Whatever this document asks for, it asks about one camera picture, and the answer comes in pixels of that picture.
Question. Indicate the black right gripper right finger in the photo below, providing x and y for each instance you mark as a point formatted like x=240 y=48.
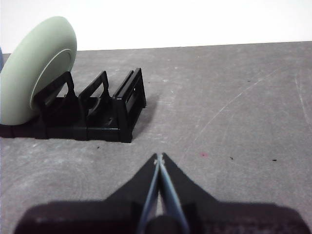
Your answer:
x=219 y=217

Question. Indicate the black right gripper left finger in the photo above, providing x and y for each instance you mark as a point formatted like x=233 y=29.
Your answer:
x=109 y=214

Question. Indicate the pale green plate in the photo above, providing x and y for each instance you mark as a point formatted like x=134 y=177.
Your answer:
x=29 y=68

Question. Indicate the black plastic plate rack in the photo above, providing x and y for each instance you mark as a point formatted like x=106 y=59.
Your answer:
x=102 y=126

